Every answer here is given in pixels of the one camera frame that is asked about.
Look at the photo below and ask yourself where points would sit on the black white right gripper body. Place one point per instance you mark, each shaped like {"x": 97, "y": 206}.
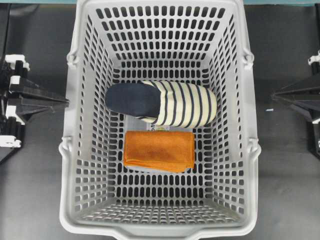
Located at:
{"x": 314, "y": 126}

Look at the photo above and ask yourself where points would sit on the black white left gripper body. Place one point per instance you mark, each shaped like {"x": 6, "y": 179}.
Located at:
{"x": 12, "y": 127}

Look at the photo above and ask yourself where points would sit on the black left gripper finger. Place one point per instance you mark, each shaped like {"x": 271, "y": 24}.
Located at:
{"x": 27, "y": 107}
{"x": 26, "y": 92}

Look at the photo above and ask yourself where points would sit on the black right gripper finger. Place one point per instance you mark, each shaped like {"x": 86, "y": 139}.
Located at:
{"x": 309, "y": 86}
{"x": 310, "y": 110}

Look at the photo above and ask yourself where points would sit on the white package under cloth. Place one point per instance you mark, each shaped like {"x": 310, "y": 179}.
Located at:
{"x": 163, "y": 128}

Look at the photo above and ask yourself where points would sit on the grey plastic shopping basket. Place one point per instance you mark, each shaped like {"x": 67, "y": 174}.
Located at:
{"x": 200, "y": 42}

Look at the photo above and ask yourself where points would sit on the folded orange cloth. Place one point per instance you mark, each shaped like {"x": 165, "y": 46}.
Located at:
{"x": 160, "y": 151}

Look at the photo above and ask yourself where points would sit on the striped cream navy slipper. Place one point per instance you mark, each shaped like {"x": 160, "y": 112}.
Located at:
{"x": 164, "y": 103}

